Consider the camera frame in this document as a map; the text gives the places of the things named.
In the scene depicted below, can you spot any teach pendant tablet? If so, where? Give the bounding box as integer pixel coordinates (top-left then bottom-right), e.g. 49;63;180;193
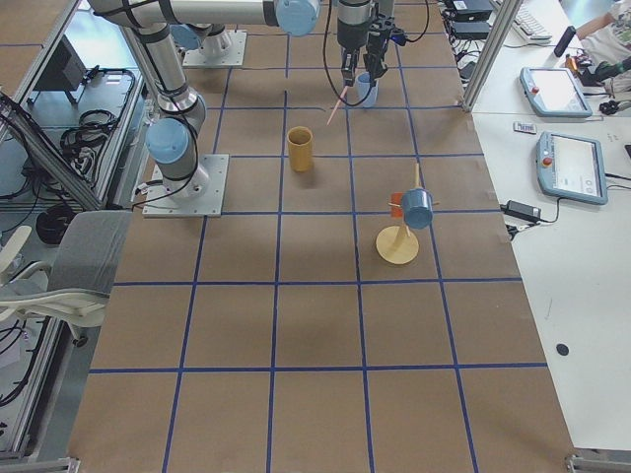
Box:
535;131;608;205
520;67;593;118

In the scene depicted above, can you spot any light blue plastic cup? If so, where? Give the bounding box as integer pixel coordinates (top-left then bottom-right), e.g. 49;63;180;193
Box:
355;72;379;108

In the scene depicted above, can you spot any orange plastic mug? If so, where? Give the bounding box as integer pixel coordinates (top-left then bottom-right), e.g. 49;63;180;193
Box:
388;192;403;219

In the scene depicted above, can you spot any bamboo wooden cup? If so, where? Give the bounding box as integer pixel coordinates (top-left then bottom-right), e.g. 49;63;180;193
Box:
287;126;314;172

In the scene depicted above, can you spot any aluminium frame post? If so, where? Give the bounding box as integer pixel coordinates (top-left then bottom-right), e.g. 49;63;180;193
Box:
461;0;523;112

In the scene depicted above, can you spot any pink chopstick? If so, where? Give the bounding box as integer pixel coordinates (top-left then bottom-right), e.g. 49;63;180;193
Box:
326;86;349;126

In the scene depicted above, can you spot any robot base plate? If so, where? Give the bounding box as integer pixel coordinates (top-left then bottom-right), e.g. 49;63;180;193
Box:
142;154;230;218
182;30;247;69

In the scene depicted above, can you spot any white keyboard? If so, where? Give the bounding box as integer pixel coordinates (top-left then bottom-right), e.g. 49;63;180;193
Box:
512;5;552;44

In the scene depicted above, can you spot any upper teach pendant tablet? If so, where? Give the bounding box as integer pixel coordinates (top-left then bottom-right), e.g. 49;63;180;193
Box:
520;67;593;118

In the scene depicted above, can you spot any black power adapter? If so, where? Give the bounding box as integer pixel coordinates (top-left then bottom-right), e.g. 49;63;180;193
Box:
500;200;541;224

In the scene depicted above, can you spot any black monitor on floor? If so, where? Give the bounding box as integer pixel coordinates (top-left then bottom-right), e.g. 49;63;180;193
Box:
27;34;87;105

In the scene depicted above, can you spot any wooden mug tree stand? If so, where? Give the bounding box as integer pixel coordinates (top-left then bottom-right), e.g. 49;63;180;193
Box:
376;164;425;265

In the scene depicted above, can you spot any blue plastic mug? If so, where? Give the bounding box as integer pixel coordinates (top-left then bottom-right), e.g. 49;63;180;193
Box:
400;187;434;230

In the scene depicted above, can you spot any grey office chair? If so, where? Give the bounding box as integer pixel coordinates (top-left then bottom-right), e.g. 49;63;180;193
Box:
1;210;132;347

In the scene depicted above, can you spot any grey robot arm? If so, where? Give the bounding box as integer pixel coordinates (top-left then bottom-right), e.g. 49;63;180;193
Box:
91;1;396;203

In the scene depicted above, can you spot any lower teach pendant tablet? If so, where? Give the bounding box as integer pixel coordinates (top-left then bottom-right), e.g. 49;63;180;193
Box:
535;131;608;205

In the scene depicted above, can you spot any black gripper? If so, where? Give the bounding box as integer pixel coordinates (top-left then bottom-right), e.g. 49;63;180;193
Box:
337;0;394;88

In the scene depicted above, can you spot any small black round cap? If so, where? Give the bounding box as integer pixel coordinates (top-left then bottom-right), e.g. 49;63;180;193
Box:
556;344;570;356

